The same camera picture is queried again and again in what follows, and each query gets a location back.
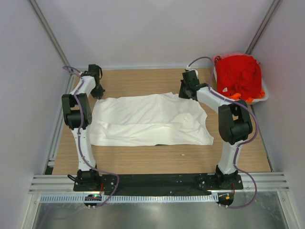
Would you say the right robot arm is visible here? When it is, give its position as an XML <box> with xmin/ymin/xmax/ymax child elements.
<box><xmin>179</xmin><ymin>70</ymin><xmax>253</xmax><ymax>189</ymax></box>

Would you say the white t-shirt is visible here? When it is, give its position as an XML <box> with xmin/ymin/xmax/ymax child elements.
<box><xmin>90</xmin><ymin>92</ymin><xmax>214</xmax><ymax>146</ymax></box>

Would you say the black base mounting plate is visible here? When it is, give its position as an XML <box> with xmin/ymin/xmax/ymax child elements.
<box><xmin>67</xmin><ymin>173</ymin><xmax>244</xmax><ymax>196</ymax></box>

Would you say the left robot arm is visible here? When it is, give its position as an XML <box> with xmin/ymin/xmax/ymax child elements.
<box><xmin>61</xmin><ymin>64</ymin><xmax>105</xmax><ymax>191</ymax></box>

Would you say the grey perforated plastic basket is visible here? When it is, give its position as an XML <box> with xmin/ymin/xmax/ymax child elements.
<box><xmin>211</xmin><ymin>54</ymin><xmax>269</xmax><ymax>105</ymax></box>

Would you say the orange garment in basket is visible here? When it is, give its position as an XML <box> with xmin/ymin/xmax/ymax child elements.
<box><xmin>228</xmin><ymin>88</ymin><xmax>268</xmax><ymax>104</ymax></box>

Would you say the aluminium frame rail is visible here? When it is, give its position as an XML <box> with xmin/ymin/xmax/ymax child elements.
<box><xmin>29</xmin><ymin>172</ymin><xmax>289</xmax><ymax>194</ymax></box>

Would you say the slotted cable duct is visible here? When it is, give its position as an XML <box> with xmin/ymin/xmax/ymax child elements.
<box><xmin>40</xmin><ymin>193</ymin><xmax>218</xmax><ymax>204</ymax></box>

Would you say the red t-shirt in basket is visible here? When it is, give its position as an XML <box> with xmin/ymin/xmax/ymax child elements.
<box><xmin>215</xmin><ymin>54</ymin><xmax>263</xmax><ymax>99</ymax></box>

